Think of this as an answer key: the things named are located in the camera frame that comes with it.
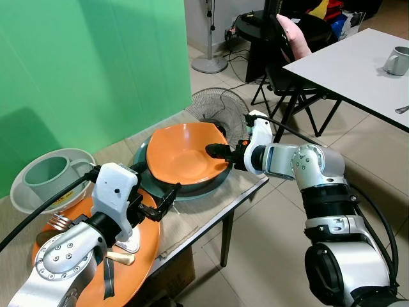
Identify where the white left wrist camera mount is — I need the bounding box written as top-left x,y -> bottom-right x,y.
91,162 -> 141,224

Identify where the grey-green plate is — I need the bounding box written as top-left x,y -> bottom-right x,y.
132,137 -> 235,203

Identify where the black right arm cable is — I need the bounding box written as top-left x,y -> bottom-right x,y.
254,113 -> 399,292

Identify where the white round stand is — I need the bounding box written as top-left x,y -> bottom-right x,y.
191,0 -> 229,75

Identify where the pink cushion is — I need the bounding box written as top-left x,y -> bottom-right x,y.
275,13 -> 313,59

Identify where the grey mug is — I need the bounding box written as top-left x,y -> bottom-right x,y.
383,45 -> 409,77

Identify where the grey floor fan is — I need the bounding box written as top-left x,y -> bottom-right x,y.
190,87 -> 251,129

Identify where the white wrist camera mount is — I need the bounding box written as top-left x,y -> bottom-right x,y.
244,110 -> 274,175
91,162 -> 141,224

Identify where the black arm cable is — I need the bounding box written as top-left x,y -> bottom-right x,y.
0,168 -> 103,251
254,113 -> 399,292

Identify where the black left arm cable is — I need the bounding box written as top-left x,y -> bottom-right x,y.
0,168 -> 103,251

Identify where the black knife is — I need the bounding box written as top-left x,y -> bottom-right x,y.
102,258 -> 117,301

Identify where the white dining table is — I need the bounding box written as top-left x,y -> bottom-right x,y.
282,27 -> 409,133

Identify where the black folding chair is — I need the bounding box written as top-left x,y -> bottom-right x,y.
251,0 -> 343,139

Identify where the orange bowl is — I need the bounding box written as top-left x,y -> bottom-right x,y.
146,122 -> 231,188

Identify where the silver spoon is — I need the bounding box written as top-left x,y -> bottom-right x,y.
115,235 -> 142,253

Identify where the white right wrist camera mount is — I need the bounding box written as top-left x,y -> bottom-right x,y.
244,110 -> 274,175

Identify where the gold spoon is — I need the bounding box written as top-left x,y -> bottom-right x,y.
104,250 -> 137,267

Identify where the orange plate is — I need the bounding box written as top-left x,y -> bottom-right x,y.
31,188 -> 162,307

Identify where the brown cardboard box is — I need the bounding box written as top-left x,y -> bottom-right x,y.
131,246 -> 196,307

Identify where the green backdrop screen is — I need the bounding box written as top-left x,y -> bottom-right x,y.
0,0 -> 192,199

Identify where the grey-green mug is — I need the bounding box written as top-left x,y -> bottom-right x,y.
24,155 -> 95,203

